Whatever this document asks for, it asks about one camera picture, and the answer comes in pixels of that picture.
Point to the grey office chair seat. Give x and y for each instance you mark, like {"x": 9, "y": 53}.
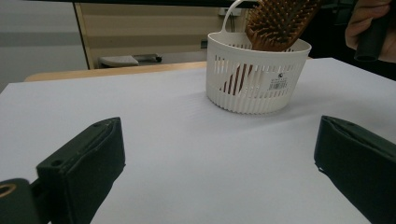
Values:
{"x": 120, "y": 60}

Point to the beige wooden office desk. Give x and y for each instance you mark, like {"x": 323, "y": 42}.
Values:
{"x": 149, "y": 34}

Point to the white wall socket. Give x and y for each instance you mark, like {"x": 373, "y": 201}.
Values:
{"x": 229, "y": 11}

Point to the black curtain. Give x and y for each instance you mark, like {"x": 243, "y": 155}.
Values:
{"x": 330, "y": 37}

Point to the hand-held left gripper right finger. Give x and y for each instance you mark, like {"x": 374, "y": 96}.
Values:
{"x": 361, "y": 161}

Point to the wooden paddle hairbrush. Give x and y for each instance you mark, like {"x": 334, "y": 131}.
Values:
{"x": 280, "y": 25}

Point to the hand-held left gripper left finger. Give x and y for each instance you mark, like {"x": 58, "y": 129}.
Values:
{"x": 84, "y": 174}

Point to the white slotted plastic basket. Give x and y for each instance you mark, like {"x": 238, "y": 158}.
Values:
{"x": 252, "y": 99}

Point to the white table sheet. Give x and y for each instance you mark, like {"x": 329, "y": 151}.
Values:
{"x": 174, "y": 124}

